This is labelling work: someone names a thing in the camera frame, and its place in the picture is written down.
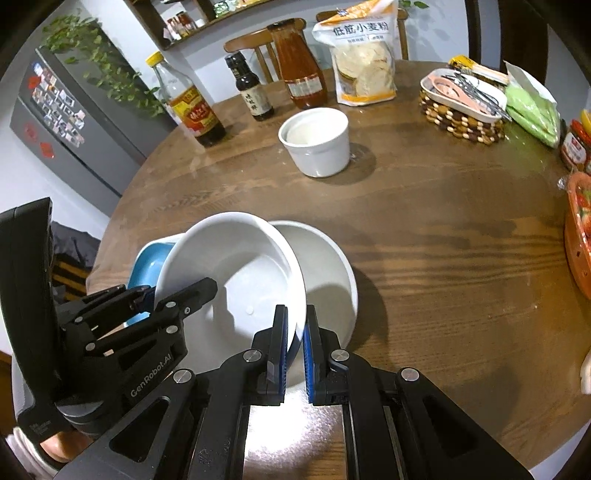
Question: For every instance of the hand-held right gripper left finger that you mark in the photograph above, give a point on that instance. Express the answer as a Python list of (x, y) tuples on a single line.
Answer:
[(281, 355)]

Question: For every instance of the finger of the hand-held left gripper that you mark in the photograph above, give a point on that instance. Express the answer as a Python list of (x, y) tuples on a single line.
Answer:
[(115, 304), (180, 304)]

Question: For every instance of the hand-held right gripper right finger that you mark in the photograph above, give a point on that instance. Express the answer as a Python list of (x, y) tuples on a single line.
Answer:
[(313, 360)]

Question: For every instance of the blue square dish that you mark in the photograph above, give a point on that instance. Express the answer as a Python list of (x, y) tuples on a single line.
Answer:
[(143, 272)]

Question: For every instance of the medium white bowl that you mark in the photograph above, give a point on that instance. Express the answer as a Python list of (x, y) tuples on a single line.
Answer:
[(231, 277)]

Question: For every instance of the large white bowl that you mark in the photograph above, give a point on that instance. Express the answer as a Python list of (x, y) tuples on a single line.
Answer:
[(323, 286)]

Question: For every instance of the small white ramekin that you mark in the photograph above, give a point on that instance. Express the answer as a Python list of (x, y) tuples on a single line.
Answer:
[(318, 147)]

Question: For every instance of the person's left hand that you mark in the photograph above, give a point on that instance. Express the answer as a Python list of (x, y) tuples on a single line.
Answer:
[(62, 446)]

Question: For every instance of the wooden slatted chair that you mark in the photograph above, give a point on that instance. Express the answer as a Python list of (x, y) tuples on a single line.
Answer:
[(69, 281)]

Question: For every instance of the dark jacket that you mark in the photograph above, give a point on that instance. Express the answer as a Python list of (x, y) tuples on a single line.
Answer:
[(74, 244)]

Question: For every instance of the red paper sticker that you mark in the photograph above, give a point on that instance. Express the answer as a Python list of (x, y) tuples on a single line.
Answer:
[(46, 150), (28, 130)]

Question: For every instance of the grey refrigerator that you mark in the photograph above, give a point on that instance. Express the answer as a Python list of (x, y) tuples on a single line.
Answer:
[(106, 147)]

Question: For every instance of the yellow cap vinegar bottle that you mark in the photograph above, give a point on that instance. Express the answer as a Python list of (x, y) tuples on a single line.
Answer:
[(194, 110)]

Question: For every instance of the cluster of photo fridge magnets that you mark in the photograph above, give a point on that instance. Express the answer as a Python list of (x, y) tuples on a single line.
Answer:
[(57, 104)]

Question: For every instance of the dark soy sauce bottle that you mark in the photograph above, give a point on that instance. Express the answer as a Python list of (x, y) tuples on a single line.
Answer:
[(251, 97)]

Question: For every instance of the hanging green vine plant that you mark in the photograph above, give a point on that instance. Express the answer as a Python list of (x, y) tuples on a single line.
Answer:
[(106, 64)]

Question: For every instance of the orange sauce bottle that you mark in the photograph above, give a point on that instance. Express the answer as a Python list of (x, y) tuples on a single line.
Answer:
[(300, 74)]

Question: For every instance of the beaded wooden trivet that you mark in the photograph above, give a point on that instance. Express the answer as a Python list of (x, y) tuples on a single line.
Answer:
[(461, 127)]

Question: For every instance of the row of spice jars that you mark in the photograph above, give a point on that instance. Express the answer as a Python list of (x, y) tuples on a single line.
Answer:
[(181, 25)]

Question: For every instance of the white utensil tray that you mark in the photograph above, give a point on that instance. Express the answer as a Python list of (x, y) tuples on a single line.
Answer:
[(438, 105)]

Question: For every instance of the orange plastic basket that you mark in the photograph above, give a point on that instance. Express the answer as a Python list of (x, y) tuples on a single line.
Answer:
[(579, 249)]

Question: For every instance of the flour bag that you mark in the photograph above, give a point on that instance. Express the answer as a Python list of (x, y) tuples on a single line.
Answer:
[(364, 64)]

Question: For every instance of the pink egg separator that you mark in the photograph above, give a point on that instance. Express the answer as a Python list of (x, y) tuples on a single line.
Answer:
[(443, 87)]

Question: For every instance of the metal utensils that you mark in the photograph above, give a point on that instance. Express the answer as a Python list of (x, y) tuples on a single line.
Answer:
[(485, 99)]

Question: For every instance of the wrapped red produce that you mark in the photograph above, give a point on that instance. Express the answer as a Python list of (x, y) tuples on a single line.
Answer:
[(582, 198)]

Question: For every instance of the green plastic bag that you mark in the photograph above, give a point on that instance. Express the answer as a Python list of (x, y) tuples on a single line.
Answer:
[(531, 110)]

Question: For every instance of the red sauce jar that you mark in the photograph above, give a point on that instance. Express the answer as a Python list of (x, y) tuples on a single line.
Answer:
[(575, 150)]

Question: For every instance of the yellow packet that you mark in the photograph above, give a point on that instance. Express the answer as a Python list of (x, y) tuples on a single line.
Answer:
[(485, 70)]

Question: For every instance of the trailing shelf plant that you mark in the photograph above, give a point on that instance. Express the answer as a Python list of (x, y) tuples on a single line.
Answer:
[(413, 3)]

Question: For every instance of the dark wooden wall shelf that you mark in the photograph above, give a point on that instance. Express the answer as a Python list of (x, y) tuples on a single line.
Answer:
[(184, 32)]

